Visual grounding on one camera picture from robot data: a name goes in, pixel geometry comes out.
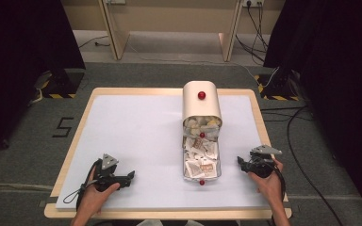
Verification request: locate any wooden desk frame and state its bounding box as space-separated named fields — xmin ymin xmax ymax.
xmin=97 ymin=0 xmax=244 ymax=63

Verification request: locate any pile of white flat packets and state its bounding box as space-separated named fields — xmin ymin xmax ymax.
xmin=184 ymin=137 xmax=220 ymax=180

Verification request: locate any white table mat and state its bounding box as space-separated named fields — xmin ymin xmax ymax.
xmin=55 ymin=94 xmax=272 ymax=211

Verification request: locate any pile of pale crumpled packets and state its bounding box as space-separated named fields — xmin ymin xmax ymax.
xmin=184 ymin=116 xmax=222 ymax=137

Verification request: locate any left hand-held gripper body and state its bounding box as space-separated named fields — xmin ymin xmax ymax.
xmin=92 ymin=153 xmax=123 ymax=192

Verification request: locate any long open metal drawer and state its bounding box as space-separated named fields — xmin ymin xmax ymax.
xmin=182 ymin=134 xmax=222 ymax=186

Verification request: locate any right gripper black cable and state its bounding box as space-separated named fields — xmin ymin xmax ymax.
xmin=263 ymin=158 xmax=288 ymax=202

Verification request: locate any person's left hand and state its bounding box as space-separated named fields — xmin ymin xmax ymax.
xmin=75 ymin=169 xmax=121 ymax=216

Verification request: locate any black stand base striped tape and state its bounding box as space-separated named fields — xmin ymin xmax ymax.
xmin=253 ymin=73 xmax=300 ymax=102
xmin=41 ymin=68 xmax=86 ymax=100

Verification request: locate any thin black floor cable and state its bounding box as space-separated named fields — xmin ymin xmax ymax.
xmin=77 ymin=35 xmax=111 ymax=50

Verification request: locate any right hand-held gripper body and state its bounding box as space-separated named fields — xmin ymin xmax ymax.
xmin=247 ymin=144 xmax=283 ymax=179

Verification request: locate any person's right hand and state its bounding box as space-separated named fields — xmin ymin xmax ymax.
xmin=247 ymin=157 xmax=285 ymax=205

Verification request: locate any black curtain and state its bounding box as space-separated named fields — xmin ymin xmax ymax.
xmin=262 ymin=0 xmax=362 ymax=218
xmin=0 ymin=0 xmax=87 ymax=162

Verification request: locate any wooden table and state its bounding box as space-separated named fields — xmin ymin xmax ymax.
xmin=43 ymin=87 xmax=293 ymax=220

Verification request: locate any white wall socket strip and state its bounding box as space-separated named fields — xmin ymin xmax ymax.
xmin=242 ymin=0 xmax=265 ymax=8

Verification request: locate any short open metal drawer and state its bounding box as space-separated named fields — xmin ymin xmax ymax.
xmin=182 ymin=115 xmax=223 ymax=141

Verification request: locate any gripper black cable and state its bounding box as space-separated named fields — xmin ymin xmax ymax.
xmin=263 ymin=158 xmax=288 ymax=202
xmin=62 ymin=158 xmax=104 ymax=212

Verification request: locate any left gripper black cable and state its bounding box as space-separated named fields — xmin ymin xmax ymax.
xmin=62 ymin=158 xmax=104 ymax=212

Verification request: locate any bundle of black plugged cables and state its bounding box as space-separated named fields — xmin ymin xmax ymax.
xmin=235 ymin=0 xmax=270 ymax=63

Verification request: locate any cream rounded lid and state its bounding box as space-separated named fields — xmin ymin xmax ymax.
xmin=182 ymin=80 xmax=223 ymax=127

